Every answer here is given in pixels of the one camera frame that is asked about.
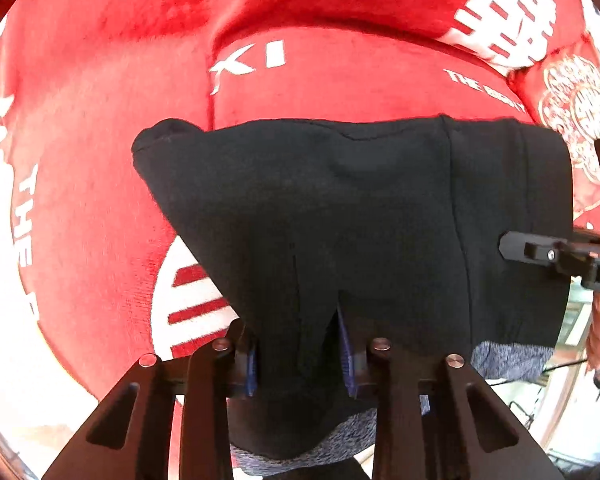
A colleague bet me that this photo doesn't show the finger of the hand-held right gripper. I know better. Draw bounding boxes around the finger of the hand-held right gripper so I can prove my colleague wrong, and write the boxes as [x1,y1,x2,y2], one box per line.
[498,230,588,277]

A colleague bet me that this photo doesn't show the red pillow with gold embroidery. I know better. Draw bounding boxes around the red pillow with gold embroidery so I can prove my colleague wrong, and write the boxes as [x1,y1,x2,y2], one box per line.
[505,35,600,233]

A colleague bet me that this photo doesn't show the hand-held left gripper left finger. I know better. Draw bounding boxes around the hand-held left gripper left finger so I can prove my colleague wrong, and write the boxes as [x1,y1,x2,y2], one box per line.
[42,317,259,480]

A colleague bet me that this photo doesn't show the black pants with grey waistband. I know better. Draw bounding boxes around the black pants with grey waistband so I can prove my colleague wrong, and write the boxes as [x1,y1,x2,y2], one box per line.
[131,115,577,477]

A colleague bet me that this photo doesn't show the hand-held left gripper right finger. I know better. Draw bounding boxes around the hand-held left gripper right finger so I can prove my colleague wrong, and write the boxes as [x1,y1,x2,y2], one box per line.
[336,307,566,480]

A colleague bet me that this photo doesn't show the red printed blanket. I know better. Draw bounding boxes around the red printed blanket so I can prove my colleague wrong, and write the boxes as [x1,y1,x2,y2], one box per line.
[0,0,600,480]

